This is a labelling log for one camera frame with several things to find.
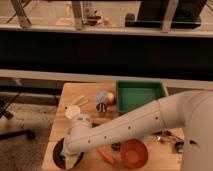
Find blue sponge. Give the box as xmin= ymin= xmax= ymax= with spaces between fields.
xmin=65 ymin=155 xmax=79 ymax=169

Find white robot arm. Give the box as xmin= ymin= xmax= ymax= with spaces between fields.
xmin=63 ymin=90 xmax=213 ymax=171

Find green plastic tray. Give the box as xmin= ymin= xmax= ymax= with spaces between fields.
xmin=116 ymin=80 xmax=168 ymax=115

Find wooden sticks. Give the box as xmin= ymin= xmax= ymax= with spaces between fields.
xmin=71 ymin=95 xmax=89 ymax=106

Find white cup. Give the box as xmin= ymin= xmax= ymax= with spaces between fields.
xmin=65 ymin=105 xmax=81 ymax=119

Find dark grape bunch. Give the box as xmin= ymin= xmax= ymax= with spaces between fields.
xmin=111 ymin=142 xmax=121 ymax=151

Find orange carrot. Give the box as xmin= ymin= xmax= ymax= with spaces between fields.
xmin=98 ymin=148 xmax=115 ymax=165

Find orange bowl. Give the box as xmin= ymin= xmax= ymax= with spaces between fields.
xmin=120 ymin=139 xmax=148 ymax=169

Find purple plate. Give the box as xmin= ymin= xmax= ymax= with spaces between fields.
xmin=52 ymin=139 xmax=84 ymax=170

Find black small box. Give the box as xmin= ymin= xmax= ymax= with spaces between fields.
xmin=175 ymin=141 xmax=184 ymax=154

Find dark handled tool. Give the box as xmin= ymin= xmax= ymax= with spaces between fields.
xmin=154 ymin=130 xmax=172 ymax=136

